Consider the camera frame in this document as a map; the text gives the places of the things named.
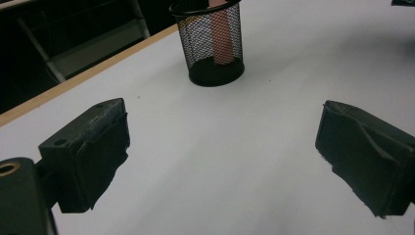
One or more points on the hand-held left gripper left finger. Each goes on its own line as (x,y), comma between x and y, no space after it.
(88,153)

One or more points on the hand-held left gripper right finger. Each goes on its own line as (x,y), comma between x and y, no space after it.
(365,156)

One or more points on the black mesh pen holder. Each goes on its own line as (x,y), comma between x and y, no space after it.
(215,73)

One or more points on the white metal-framed desk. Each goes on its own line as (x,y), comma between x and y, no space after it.
(94,49)

